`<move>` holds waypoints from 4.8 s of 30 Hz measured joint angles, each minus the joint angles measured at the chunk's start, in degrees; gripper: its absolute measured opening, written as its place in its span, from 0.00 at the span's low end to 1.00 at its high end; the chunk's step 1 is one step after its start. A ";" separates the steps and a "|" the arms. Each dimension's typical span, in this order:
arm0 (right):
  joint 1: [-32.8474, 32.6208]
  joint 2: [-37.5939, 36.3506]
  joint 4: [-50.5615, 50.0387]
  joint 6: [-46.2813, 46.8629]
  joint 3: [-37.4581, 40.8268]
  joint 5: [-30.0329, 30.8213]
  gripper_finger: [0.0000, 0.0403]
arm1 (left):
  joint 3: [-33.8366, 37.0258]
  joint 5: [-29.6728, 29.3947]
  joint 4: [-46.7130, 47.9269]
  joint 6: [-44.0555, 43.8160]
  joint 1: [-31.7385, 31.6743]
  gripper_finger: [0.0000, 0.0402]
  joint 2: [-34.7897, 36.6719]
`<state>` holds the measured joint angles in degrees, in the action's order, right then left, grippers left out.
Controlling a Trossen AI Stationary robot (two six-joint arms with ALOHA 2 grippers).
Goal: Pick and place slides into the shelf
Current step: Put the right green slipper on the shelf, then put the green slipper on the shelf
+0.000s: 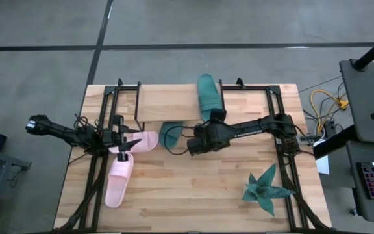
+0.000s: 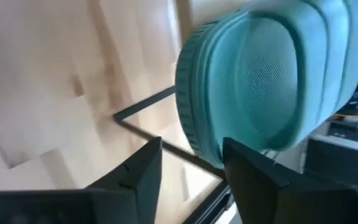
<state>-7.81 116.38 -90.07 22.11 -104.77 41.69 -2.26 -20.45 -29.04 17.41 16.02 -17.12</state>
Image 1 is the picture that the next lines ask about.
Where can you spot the black pole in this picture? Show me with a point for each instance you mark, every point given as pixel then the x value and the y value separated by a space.
pixel 369 55

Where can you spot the grey desk with keyboard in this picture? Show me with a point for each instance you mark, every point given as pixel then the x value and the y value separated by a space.
pixel 369 208

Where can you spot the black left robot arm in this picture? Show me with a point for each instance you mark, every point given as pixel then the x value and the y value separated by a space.
pixel 60 131

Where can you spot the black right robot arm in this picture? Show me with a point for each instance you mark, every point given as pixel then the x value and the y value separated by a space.
pixel 258 128

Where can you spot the black aluminium table frame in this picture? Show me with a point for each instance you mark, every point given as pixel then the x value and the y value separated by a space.
pixel 255 88

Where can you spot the green artificial plant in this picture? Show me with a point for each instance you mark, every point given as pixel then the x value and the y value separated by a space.
pixel 265 191

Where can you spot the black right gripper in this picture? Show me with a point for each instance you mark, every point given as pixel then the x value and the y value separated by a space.
pixel 209 139

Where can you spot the white paper sheet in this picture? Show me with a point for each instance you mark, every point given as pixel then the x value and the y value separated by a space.
pixel 322 165

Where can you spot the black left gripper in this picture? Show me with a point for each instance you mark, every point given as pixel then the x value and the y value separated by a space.
pixel 112 141

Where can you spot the black diagonal bar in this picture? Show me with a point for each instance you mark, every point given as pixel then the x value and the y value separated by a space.
pixel 333 144

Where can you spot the green rubber slide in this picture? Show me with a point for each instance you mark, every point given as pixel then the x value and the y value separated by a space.
pixel 208 94
pixel 174 135

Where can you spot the grey power strip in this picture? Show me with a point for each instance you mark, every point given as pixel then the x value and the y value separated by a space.
pixel 308 138

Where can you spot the grey metal stand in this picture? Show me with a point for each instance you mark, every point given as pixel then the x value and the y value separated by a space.
pixel 11 162

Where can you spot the pink rubber slide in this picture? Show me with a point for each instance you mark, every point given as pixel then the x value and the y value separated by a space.
pixel 144 141
pixel 117 185

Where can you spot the wooden shelf with black legs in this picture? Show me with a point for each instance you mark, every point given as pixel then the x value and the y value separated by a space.
pixel 167 104

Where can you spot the grey desk with pole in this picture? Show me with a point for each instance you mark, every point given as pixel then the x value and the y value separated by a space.
pixel 365 97

